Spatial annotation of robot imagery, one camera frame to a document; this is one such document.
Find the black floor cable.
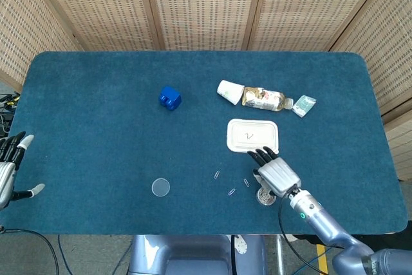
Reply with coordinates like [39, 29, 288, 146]
[0, 225, 59, 275]

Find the blue plastic building block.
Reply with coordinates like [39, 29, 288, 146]
[158, 86, 182, 112]

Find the green white tissue pack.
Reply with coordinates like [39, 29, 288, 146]
[292, 95, 317, 119]

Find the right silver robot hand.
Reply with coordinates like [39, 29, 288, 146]
[247, 146, 302, 199]

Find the metal table leg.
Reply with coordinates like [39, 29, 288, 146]
[276, 234, 285, 275]

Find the clear round plastic lid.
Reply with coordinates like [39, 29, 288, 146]
[151, 178, 171, 198]

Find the plastic bottle with yellow liquid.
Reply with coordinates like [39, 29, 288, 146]
[241, 86, 294, 112]

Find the white paper cup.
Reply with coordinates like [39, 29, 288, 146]
[216, 79, 245, 106]

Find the blue floor cable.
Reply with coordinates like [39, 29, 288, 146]
[57, 234, 73, 275]

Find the blue velvet tablecloth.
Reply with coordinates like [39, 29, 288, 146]
[0, 50, 408, 236]

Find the black cable bundle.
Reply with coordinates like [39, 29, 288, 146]
[0, 93, 22, 134]

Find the blue-grey robot torso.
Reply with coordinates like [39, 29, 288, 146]
[127, 234, 268, 275]

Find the white rectangular tray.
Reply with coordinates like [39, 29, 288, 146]
[227, 118, 280, 155]

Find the woven rattan screen panel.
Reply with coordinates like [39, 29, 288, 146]
[0, 0, 83, 93]
[24, 0, 165, 52]
[330, 0, 412, 118]
[243, 0, 398, 52]
[141, 0, 268, 52]
[382, 100, 412, 182]

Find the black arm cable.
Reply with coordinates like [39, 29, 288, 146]
[277, 186, 326, 275]

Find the white perforated bracket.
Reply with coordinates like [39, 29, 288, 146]
[233, 235, 249, 256]

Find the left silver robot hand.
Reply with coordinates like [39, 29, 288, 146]
[0, 131, 46, 210]

